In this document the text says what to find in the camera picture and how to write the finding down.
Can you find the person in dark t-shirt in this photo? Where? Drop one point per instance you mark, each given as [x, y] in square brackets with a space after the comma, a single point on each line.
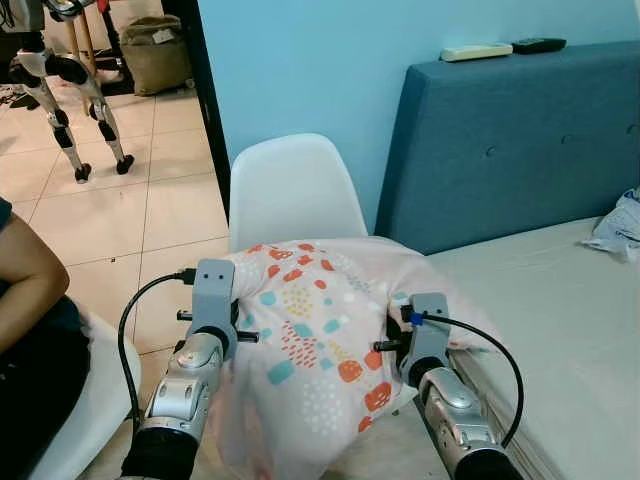
[25, 290]

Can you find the standing humanoid robot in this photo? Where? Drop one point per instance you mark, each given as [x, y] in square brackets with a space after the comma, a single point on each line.
[55, 70]

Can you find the black remote control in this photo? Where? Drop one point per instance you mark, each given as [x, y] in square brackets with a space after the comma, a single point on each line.
[538, 45]

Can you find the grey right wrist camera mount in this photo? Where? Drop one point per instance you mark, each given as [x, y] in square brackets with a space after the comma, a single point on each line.
[428, 340]

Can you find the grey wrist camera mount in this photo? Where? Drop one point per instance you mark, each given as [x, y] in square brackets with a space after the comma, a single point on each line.
[213, 295]
[428, 340]

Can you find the white plastic chair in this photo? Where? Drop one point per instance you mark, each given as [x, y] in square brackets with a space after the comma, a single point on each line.
[100, 400]
[295, 190]

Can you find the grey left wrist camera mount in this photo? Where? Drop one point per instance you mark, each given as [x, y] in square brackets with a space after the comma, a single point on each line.
[213, 295]

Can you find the crumpled clear plastic bag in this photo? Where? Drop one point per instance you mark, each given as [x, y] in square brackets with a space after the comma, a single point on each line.
[618, 230]

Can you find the cream remote control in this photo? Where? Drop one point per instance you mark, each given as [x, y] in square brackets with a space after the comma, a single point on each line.
[477, 52]

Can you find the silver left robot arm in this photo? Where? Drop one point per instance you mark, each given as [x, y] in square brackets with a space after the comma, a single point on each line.
[185, 385]

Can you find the cream bed mattress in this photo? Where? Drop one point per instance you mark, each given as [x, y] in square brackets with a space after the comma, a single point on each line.
[570, 330]

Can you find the black door frame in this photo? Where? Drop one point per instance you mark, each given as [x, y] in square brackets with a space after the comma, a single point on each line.
[205, 100]

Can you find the pink patterned pillow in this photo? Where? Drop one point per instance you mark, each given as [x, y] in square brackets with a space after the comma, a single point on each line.
[310, 330]

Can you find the blue upholstered headboard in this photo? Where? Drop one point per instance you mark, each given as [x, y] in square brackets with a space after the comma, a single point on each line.
[510, 140]

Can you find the brown burlap sack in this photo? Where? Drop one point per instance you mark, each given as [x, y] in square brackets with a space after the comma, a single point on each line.
[155, 60]

